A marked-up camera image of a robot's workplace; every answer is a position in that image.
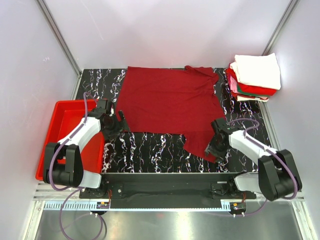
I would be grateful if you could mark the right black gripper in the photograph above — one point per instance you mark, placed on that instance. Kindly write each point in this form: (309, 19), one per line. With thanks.
(219, 155)

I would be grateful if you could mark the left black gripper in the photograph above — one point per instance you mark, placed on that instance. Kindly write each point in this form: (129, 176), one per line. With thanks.
(110, 134)

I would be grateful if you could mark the dark red t-shirt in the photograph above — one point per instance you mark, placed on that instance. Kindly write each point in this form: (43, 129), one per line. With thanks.
(172, 101)

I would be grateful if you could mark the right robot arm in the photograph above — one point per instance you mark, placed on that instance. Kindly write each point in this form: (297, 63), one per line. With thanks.
(277, 176)

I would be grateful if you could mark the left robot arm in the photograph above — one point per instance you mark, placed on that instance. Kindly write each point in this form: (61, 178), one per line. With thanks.
(63, 164)

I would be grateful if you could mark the cream folded t-shirt bottom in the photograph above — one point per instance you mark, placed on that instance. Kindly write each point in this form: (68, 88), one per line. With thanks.
(240, 98)

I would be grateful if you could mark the red plastic bin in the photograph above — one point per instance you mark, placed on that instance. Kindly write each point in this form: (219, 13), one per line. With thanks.
(66, 116)

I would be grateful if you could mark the green folded t-shirt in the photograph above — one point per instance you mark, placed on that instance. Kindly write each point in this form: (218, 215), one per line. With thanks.
(251, 91)

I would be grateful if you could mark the right connector board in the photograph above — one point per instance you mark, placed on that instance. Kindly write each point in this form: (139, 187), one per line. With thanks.
(239, 206)

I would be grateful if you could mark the connector board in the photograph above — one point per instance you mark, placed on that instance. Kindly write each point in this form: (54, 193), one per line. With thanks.
(239, 206)
(104, 205)

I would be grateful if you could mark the red folded t-shirt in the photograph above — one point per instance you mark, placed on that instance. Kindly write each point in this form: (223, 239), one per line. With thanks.
(231, 72)

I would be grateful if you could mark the pink folded t-shirt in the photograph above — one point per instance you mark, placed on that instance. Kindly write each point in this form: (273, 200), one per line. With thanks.
(233, 84)

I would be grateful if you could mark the left connector board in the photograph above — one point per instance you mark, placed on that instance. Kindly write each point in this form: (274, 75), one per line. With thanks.
(104, 205)

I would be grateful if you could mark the white folded t-shirt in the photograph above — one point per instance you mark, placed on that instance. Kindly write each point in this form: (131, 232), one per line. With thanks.
(257, 71)

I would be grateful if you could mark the white slotted cable duct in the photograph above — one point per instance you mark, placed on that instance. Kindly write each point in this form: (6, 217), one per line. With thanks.
(120, 206)

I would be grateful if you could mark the left aluminium frame post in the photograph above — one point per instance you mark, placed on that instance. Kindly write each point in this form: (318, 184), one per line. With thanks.
(58, 35)

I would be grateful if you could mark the aluminium frame post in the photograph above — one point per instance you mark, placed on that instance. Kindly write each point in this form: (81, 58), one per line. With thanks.
(289, 10)
(58, 35)

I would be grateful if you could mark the right aluminium frame post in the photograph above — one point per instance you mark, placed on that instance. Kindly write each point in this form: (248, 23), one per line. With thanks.
(289, 10)

